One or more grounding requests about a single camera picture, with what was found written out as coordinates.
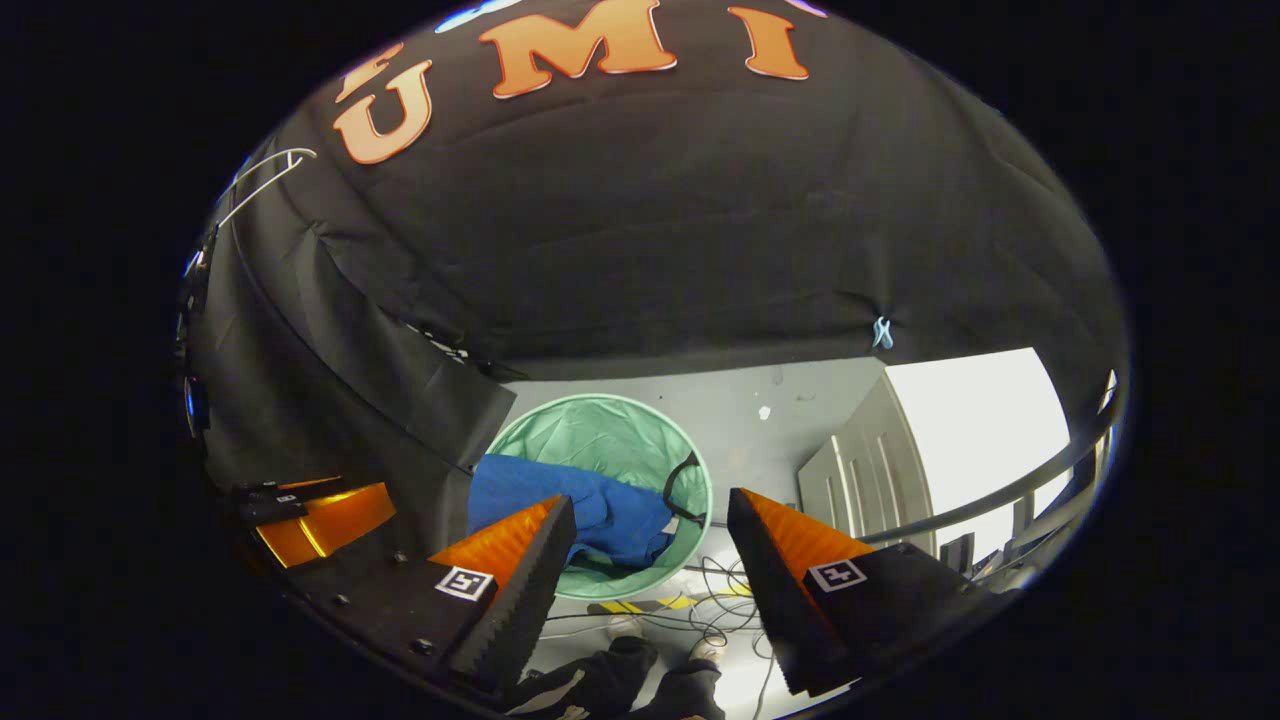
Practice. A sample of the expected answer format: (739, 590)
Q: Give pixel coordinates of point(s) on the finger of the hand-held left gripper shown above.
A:
(270, 505)
(330, 525)

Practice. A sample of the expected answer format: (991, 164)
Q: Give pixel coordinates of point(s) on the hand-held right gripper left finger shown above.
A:
(530, 600)

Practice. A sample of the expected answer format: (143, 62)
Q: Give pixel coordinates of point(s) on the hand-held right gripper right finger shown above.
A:
(775, 600)

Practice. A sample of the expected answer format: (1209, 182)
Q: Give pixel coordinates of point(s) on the green laundry hamper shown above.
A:
(600, 430)

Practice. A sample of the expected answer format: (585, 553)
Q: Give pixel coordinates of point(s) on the white plastic clothes hanger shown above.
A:
(295, 153)

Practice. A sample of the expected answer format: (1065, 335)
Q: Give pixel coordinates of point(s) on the yellow black floor tape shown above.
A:
(625, 607)

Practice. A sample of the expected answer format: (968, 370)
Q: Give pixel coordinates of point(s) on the person's left leg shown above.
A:
(600, 680)

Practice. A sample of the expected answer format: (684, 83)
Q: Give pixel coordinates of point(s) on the person's leg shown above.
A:
(690, 695)
(600, 680)

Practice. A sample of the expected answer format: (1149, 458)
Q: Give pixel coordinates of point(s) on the person's right leg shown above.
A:
(690, 695)

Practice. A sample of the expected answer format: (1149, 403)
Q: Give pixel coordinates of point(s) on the white panelled door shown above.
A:
(860, 470)

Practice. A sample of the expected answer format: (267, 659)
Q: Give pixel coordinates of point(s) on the grey metal railing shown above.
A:
(1000, 495)

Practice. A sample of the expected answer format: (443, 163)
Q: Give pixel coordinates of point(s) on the black backdrop cloth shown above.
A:
(650, 220)

